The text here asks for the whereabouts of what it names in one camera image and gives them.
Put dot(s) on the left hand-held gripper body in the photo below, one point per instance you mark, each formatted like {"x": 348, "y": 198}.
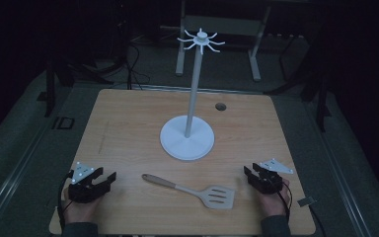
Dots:
{"x": 82, "y": 191}

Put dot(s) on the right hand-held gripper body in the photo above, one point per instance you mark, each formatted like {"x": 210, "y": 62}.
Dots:
{"x": 269, "y": 177}

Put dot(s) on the white utensil stand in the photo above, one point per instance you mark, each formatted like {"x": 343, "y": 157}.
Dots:
{"x": 190, "y": 131}

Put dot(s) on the person's left hand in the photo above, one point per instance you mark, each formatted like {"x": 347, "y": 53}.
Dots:
{"x": 80, "y": 210}

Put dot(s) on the person's right hand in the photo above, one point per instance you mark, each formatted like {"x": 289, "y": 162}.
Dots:
{"x": 274, "y": 200}

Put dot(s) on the grey tape piece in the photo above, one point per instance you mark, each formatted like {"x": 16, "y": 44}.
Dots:
{"x": 306, "y": 201}

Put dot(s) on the black tripod stand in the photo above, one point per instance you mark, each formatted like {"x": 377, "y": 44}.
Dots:
{"x": 319, "y": 89}
{"x": 65, "y": 72}

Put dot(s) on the grey metal frame stand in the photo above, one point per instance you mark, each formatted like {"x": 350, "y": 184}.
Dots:
{"x": 220, "y": 29}

